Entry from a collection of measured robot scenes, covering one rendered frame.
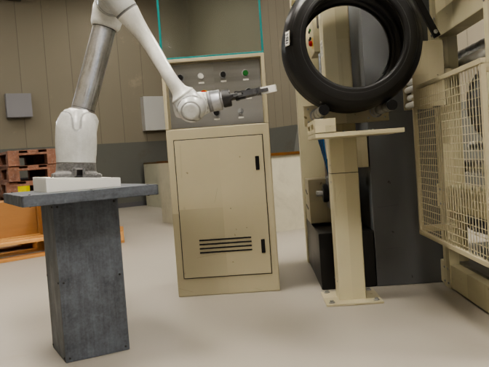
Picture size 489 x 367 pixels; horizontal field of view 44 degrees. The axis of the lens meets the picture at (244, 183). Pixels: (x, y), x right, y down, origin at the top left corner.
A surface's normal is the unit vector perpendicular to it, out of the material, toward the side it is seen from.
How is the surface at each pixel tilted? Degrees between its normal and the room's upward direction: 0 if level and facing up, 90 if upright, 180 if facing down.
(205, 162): 90
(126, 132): 90
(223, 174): 90
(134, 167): 90
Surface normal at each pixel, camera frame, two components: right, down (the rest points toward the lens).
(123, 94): 0.48, 0.00
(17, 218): 0.68, -0.01
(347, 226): -0.03, 0.05
